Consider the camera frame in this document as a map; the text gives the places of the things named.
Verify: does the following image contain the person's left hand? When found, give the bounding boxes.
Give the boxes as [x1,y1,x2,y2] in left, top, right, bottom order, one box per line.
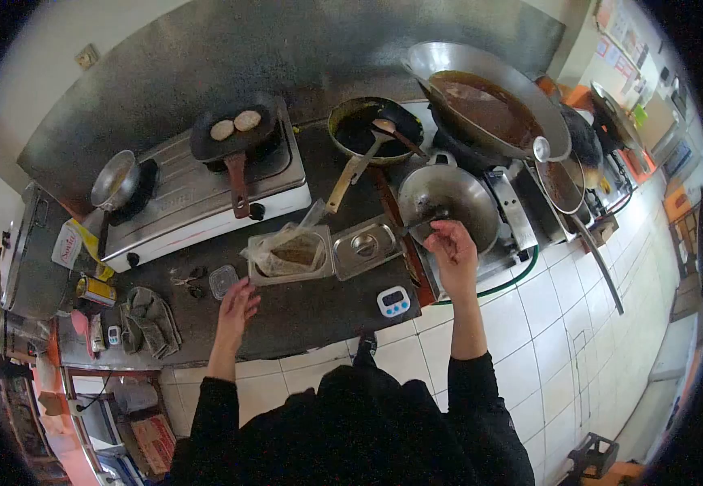
[217,276,262,340]

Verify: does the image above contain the person's right hand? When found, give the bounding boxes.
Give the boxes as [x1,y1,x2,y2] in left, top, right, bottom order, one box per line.
[423,219,481,301]

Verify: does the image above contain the person's right fingers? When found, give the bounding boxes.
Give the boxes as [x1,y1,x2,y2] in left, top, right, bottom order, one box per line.
[432,219,471,240]

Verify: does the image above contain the person's left fingers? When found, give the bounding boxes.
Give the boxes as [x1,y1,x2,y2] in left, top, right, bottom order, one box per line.
[221,276,254,306]

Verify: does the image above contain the small steel wok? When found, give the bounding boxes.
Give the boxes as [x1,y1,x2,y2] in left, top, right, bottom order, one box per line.
[397,163,501,256]

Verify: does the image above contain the clear plastic lid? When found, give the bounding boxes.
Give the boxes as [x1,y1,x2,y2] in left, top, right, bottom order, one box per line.
[208,264,240,301]

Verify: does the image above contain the scissors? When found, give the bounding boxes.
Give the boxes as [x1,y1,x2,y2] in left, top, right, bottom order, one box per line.
[170,266,209,299]

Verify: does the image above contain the open steel food container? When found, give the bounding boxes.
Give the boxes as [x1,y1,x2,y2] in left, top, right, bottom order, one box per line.
[246,224,336,287]

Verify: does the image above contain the clear plastic bag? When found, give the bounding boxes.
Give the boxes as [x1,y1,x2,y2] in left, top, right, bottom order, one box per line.
[240,199,328,278]

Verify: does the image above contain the steel gas range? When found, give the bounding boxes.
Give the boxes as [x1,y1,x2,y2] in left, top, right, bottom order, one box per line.
[415,100,634,301]

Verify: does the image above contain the steel container with lid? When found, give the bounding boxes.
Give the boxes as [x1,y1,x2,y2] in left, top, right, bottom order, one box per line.
[331,214,404,282]

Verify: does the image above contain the white timer with blue buttons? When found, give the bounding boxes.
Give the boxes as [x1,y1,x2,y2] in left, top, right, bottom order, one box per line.
[376,285,412,318]

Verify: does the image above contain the grey cloth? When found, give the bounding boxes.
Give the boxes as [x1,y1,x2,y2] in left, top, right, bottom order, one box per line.
[119,286,183,360]

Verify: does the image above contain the wooden spoon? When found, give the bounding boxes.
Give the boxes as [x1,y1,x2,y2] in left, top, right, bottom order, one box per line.
[372,118,429,160]

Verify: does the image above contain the white two-burner gas stove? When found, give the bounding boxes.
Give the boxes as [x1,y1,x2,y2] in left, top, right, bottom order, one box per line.
[81,97,313,274]

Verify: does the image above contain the person's legs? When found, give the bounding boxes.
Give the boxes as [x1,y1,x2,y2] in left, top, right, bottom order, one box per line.
[353,331,380,368]

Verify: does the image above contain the large steel wok with sauce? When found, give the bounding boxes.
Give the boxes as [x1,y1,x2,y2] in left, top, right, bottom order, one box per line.
[400,40,573,164]

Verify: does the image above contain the dark frying pan with oil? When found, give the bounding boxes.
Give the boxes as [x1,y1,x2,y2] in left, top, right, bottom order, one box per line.
[325,96,427,215]

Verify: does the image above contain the yellow can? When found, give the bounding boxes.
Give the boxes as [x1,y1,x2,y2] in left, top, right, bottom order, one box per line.
[76,274,118,307]

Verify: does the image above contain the black wok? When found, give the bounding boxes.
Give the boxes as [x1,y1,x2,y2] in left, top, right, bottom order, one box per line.
[560,103,605,186]

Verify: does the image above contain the black square griddle pan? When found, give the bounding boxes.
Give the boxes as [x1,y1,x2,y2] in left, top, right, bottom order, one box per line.
[189,91,280,220]

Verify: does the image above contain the pink utensil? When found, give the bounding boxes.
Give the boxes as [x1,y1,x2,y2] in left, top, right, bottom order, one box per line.
[70,309,95,360]

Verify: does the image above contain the person's body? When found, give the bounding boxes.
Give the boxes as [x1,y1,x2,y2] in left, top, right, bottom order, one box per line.
[168,351,535,486]

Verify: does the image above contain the small steel saucepan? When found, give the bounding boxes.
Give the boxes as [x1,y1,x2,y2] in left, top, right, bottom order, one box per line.
[89,149,143,259]

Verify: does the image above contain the cardboard box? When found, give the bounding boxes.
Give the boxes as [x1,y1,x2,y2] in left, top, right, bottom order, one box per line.
[129,414,177,475]

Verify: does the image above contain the white and yellow packet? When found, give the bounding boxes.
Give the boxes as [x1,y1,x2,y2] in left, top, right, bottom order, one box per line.
[51,218,116,282]

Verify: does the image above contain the large steel box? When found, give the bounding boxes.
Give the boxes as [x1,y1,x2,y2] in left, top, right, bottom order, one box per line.
[0,181,74,321]

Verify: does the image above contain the black crate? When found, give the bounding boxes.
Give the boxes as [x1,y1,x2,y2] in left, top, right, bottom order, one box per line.
[560,432,620,486]

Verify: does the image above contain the green hose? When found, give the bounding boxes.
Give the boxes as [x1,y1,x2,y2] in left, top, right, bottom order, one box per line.
[431,243,540,307]

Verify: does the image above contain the long-handled steel skimmer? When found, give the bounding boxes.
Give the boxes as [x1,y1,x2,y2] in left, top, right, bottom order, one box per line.
[532,136,626,315]

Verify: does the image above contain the papers on wall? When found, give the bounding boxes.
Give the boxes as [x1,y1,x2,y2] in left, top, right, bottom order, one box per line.
[593,0,652,70]

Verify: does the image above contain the wall socket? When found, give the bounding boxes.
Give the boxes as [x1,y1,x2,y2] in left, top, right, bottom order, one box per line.
[74,43,100,70]

